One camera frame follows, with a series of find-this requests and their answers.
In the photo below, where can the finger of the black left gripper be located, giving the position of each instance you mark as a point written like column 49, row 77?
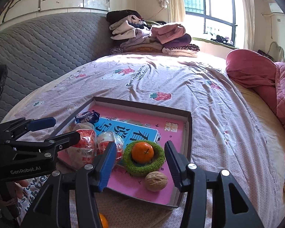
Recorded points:
column 21, row 151
column 14, row 129

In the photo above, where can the person's left hand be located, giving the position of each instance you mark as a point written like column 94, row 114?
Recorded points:
column 10, row 193

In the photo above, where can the white drawstring cloth pouch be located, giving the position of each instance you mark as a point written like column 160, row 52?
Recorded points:
column 77, row 158

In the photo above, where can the pile of folded clothes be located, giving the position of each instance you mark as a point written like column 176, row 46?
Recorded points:
column 132, row 33

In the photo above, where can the walnut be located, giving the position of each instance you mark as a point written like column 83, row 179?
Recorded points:
column 156, row 181

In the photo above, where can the dark shallow cardboard box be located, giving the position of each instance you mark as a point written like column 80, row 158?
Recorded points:
column 158, row 124

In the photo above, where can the white air conditioner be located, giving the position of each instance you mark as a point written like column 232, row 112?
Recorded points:
column 274, row 8

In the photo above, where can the blue cookie snack packet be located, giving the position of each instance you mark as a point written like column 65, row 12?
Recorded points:
column 91, row 117

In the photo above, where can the red white snack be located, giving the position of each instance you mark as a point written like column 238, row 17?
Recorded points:
column 87, row 142

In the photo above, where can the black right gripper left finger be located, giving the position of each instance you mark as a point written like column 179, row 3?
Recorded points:
column 51, row 207

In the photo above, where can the orange tangerine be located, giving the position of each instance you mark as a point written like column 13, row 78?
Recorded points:
column 142, row 152
column 104, row 221

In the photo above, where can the pink quilted blanket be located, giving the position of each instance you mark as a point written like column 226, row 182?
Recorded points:
column 265, row 77

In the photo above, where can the grey quilted headboard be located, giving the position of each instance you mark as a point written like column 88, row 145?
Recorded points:
column 40, row 50

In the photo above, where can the pink strawberry print bedspread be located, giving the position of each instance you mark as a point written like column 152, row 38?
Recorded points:
column 232, row 127

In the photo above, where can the window with dark frame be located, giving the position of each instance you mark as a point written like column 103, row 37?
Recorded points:
column 214, row 19

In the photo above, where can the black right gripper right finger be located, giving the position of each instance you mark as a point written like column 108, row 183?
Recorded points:
column 231, row 207

